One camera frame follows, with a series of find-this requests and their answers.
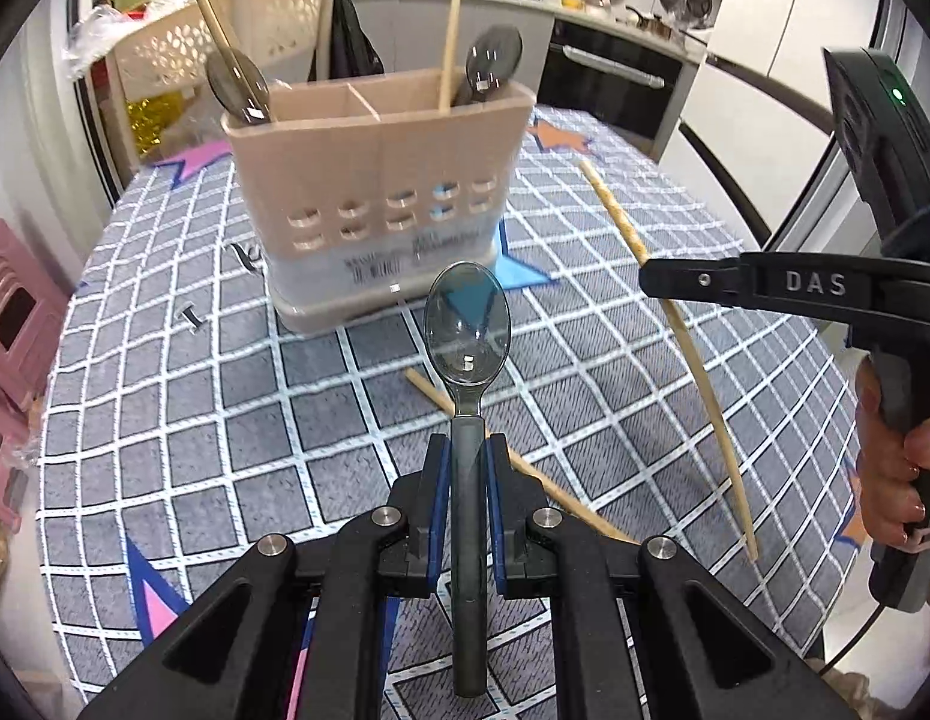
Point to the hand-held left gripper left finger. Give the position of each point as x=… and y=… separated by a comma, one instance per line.
x=437, y=480

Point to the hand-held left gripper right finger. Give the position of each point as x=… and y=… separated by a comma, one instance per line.
x=496, y=480

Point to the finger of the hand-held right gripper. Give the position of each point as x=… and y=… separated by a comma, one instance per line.
x=697, y=281

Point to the clear grey spoon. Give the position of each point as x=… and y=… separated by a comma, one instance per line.
x=236, y=82
x=491, y=56
x=469, y=465

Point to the wooden chopstick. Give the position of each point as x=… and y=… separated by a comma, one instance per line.
x=705, y=375
x=210, y=15
x=577, y=510
x=451, y=30

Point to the beige plastic utensil holder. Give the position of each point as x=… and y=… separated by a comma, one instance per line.
x=375, y=157

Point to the person's right hand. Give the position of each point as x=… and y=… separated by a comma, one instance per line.
x=885, y=465

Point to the white tall cabinet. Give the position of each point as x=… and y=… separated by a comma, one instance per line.
x=780, y=52

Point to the checked star print tablecloth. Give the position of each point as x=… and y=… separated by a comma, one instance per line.
x=247, y=427

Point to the black built-in oven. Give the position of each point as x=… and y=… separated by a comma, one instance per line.
x=615, y=82

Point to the small metal pot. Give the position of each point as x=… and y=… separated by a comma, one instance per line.
x=652, y=21

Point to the black cloth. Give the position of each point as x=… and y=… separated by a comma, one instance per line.
x=349, y=30

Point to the yellow oil bottle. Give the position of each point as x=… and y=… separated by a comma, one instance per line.
x=154, y=124

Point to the tall stack of pink stools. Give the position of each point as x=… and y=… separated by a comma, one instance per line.
x=22, y=270

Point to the beige perforated storage cart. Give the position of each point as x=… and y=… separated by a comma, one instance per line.
x=277, y=22

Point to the crumpled clear plastic bags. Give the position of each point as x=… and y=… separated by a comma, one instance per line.
x=94, y=37

